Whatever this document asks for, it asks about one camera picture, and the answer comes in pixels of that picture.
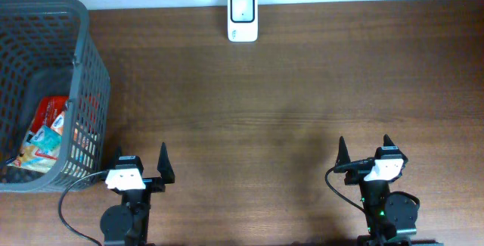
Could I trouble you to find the teal tissue pack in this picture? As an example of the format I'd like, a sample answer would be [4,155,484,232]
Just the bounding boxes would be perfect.
[30,126,62,153]

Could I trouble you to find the red snack bag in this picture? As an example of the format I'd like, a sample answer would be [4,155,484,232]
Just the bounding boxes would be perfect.
[29,96,69,132]

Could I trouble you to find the yellow wet wipes pack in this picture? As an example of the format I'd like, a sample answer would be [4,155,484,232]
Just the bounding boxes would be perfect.
[8,131,61,173]

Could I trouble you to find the orange tissue pack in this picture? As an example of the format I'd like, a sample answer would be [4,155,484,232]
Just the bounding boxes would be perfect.
[50,111,65,135]

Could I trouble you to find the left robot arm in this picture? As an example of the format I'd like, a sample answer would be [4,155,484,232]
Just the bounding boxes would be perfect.
[100,143,175,246]

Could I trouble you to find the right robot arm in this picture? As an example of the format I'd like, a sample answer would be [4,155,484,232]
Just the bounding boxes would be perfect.
[328,135,420,245]

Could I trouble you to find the white barcode scanner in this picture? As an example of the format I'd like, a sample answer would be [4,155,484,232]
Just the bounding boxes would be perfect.
[227,0,259,42]

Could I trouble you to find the grey plastic mesh basket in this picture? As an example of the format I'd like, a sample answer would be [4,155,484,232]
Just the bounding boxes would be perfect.
[1,0,110,193]

